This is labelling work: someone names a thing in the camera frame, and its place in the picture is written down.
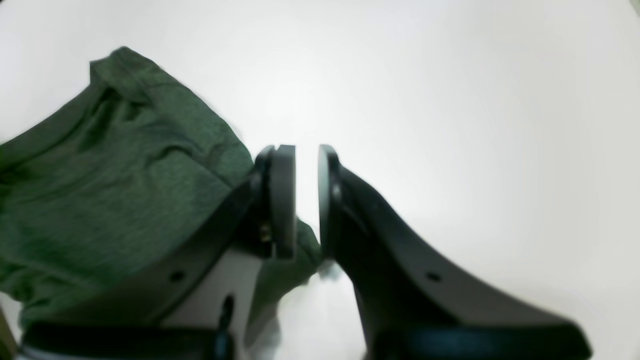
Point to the dark green long-sleeve shirt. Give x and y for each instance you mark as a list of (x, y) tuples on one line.
[(114, 181)]

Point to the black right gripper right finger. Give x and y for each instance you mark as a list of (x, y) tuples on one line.
[(411, 297)]

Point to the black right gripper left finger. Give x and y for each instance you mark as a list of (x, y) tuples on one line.
[(221, 262)]

